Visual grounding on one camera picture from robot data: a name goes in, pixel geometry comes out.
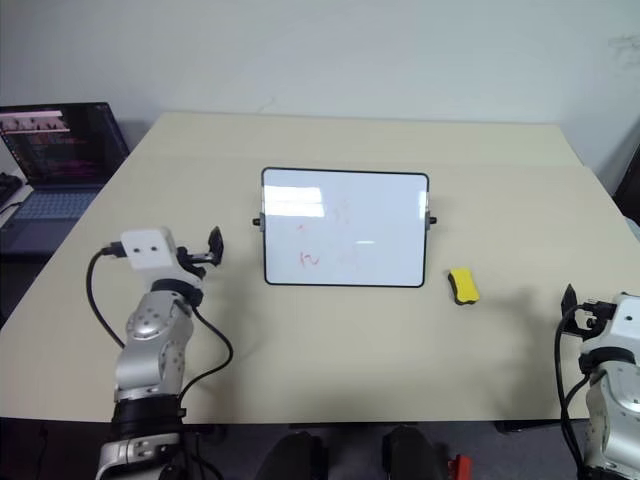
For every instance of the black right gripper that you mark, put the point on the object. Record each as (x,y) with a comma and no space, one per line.
(592,320)

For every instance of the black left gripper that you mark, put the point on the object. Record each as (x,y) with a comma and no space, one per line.
(192,262)

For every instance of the yellow and black eraser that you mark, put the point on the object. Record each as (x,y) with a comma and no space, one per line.
(465,285)

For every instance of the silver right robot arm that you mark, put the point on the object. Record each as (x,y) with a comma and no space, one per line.
(617,390)

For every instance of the black framed tabletop whiteboard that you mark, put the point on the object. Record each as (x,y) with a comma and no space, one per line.
(345,230)

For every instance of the open blue laptop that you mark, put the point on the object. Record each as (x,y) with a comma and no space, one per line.
(60,150)

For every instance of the dark side desk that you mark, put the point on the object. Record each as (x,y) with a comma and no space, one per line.
(20,280)

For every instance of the small red object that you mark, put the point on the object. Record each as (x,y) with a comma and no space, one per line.
(460,467)

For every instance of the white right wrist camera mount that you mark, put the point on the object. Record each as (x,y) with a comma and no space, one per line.
(627,320)

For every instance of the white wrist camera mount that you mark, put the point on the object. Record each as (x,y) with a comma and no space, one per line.
(147,247)
(627,320)

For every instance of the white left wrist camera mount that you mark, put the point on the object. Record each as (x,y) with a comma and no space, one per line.
(147,247)

